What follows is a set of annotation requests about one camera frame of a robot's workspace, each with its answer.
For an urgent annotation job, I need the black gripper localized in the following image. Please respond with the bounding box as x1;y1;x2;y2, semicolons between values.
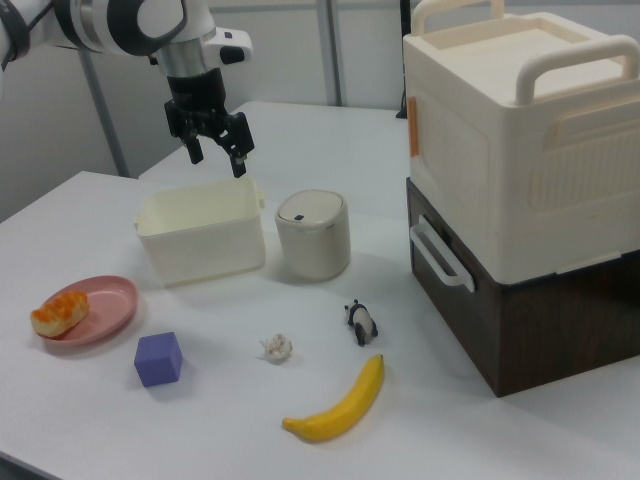
163;67;256;180

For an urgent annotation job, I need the orange glazed toy bread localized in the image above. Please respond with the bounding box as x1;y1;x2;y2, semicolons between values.
30;290;90;338

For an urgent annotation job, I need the pink plastic plate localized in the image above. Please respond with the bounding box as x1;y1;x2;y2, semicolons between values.
33;274;140;346

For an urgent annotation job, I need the white square plastic bin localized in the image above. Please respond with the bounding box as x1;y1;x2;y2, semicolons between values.
134;175;267;288

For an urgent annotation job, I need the small cream lidded trash can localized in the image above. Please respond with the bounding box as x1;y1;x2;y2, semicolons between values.
274;189;351;280

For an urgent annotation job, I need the small white crumpled toy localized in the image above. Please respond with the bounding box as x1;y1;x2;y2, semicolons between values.
258;333;295;366

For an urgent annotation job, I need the purple cube block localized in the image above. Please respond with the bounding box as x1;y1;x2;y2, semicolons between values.
133;331;183;389

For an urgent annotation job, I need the panda figurine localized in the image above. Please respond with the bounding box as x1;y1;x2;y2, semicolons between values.
343;298;380;347

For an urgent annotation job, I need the yellow toy banana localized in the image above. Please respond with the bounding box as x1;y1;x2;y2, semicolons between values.
281;353;386;444

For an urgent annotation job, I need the dark brown drawer box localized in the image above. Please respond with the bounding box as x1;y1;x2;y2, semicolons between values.
404;177;640;399

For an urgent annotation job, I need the black camera stand pole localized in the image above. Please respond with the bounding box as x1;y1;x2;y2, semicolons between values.
396;0;414;120

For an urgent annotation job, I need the white drawer handle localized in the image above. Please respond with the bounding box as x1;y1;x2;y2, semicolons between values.
409;214;475;292

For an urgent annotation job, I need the cream storage box with handles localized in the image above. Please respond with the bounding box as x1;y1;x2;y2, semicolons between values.
402;0;640;275

